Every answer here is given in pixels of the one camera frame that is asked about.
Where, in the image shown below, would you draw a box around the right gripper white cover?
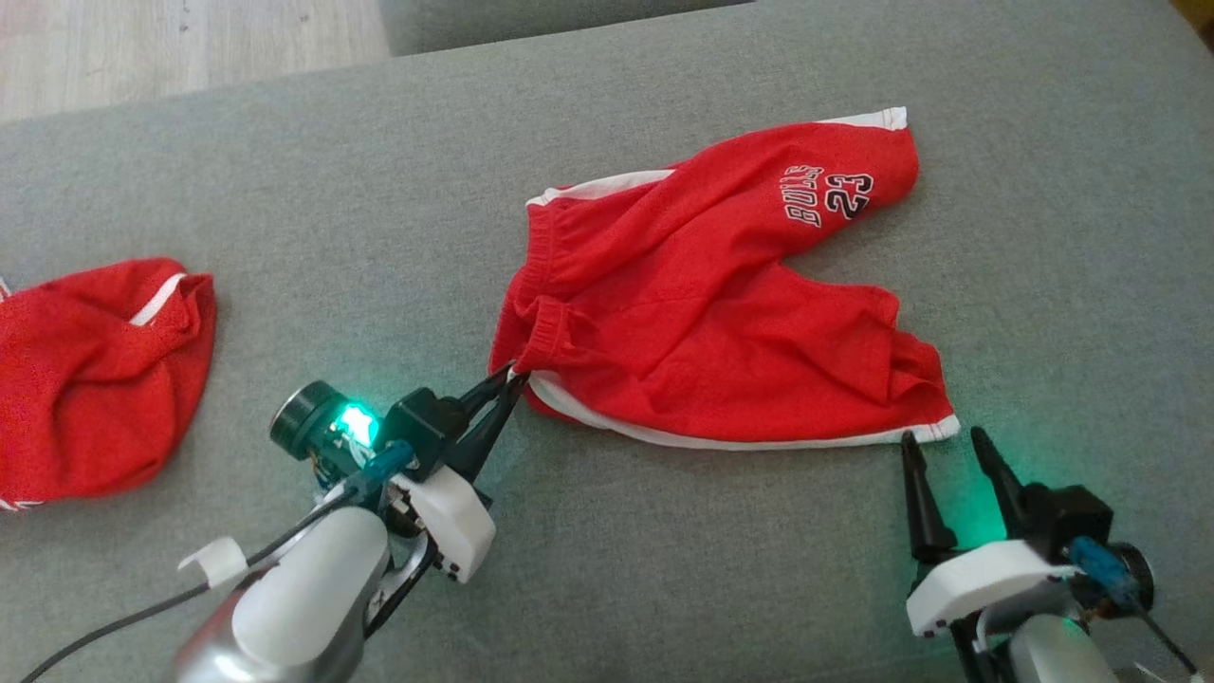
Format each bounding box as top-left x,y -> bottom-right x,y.
900,426 -> 1116,639

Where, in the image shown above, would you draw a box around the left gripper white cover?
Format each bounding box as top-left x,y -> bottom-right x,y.
383,365 -> 531,584

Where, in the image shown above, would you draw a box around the red Bulls 23 shorts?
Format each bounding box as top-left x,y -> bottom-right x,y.
488,106 -> 962,452

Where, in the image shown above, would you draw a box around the red basketball jersey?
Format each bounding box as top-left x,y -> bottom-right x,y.
0,257 -> 218,514

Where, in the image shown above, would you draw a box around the grey sofa seat cushion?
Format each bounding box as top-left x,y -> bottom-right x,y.
377,0 -> 760,58

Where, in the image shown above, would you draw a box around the yellow sofa backrest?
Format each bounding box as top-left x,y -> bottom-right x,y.
1171,0 -> 1214,50

